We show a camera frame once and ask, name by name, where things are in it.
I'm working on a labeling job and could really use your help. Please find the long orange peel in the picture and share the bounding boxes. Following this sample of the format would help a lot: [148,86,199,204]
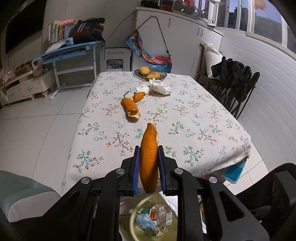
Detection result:
[139,123,159,194]

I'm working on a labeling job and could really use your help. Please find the orange peel with stem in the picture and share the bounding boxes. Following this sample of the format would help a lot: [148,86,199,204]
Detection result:
[121,91,141,123]

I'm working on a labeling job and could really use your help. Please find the small orange peel piece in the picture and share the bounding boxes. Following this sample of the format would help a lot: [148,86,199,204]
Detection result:
[132,92,146,103]

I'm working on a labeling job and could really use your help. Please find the blue milk carton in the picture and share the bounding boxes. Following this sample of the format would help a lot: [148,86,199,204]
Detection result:
[135,213,159,237]

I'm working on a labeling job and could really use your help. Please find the white paper towel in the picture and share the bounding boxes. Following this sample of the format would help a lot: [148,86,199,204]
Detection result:
[134,83,150,94]

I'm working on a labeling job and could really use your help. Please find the yellow trash bin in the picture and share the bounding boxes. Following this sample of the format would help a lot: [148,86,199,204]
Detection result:
[129,192,178,240]

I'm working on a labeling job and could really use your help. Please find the floral tablecloth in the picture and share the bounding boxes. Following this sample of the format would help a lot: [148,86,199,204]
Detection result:
[62,72,251,193]

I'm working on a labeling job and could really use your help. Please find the yellow mango near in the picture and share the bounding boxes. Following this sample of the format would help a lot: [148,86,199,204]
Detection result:
[146,72,161,79]

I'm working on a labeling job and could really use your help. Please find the yellow mango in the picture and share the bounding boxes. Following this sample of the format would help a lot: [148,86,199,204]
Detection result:
[138,66,150,76]
[146,72,161,79]

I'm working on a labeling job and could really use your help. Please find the yellow mango far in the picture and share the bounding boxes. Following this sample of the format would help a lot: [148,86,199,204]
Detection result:
[138,66,150,76]

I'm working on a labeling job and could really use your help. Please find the colourful painted fabric bag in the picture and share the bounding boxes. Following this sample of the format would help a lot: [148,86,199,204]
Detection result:
[124,29,173,73]

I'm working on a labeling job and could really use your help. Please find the black folded chairs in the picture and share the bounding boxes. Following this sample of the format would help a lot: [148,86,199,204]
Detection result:
[211,57,260,119]

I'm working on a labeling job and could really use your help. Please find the white plastic stool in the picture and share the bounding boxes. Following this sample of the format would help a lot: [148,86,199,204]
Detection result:
[99,48,132,72]

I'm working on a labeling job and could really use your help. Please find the wooden chair with cushion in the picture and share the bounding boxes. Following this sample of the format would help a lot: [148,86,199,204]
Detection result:
[197,41,223,90]

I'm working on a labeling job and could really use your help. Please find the teal grey seat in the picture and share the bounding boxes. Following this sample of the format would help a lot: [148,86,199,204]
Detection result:
[0,171,60,222]

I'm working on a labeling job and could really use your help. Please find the cream drawer cabinet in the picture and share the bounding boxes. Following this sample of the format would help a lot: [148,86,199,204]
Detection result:
[1,70,55,106]

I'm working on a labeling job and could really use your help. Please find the blue study desk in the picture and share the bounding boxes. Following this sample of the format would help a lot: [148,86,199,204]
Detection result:
[33,41,104,101]

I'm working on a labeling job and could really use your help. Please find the black striped backpack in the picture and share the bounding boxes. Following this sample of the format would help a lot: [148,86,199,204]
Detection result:
[69,18,105,44]

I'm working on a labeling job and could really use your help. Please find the row of books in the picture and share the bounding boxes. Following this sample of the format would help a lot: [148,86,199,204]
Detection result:
[48,20,76,44]

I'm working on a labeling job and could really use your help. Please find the black television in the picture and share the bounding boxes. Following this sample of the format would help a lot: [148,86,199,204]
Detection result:
[5,0,47,54]

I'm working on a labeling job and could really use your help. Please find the woven wire fruit basket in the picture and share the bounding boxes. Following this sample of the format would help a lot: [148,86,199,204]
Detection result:
[134,66,167,81]

